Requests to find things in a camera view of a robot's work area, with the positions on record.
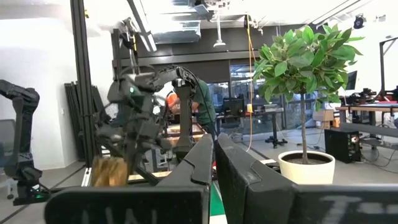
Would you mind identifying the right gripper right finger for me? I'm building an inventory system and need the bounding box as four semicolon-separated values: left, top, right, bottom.
215;133;398;224

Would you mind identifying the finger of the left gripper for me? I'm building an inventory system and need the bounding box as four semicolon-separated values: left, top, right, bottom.
125;145;140;177
95;123;126;159

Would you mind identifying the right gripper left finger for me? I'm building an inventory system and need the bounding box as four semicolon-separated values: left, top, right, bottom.
45;133;215;224

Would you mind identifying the black leaning panels stack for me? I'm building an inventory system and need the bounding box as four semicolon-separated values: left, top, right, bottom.
63;82;85;162

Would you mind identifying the white plant pot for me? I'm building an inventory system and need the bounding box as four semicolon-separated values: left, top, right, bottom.
277;150;336;185

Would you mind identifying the person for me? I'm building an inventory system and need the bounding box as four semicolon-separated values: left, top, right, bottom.
165;77;218;139

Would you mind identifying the black-legged work table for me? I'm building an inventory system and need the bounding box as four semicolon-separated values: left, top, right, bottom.
216;107;289;149

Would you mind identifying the black computer tower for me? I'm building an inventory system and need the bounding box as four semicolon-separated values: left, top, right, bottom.
323;128;362;164

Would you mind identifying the black equipment box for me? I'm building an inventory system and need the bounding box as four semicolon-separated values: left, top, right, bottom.
222;97;246;118

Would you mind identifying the brown cardboard box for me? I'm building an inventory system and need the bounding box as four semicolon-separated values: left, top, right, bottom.
312;108;335;130

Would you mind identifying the white ceiling lamp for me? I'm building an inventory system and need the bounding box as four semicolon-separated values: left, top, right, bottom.
212;14;227;49

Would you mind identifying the wooden-top workbench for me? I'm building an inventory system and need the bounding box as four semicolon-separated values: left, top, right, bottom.
335;102;398;147

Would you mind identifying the green leafy tree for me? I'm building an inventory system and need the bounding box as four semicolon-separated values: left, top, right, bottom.
252;24;365;165

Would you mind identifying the black computer monitor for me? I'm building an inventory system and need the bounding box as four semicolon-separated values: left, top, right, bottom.
345;70;358;91

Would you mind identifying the black vertical frame post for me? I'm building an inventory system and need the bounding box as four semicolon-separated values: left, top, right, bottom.
70;0;96;167

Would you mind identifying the yellow power cable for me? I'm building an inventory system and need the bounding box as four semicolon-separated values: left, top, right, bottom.
245;17;255;152

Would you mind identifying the black ceiling camera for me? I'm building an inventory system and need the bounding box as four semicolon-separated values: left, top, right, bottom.
353;13;367;30

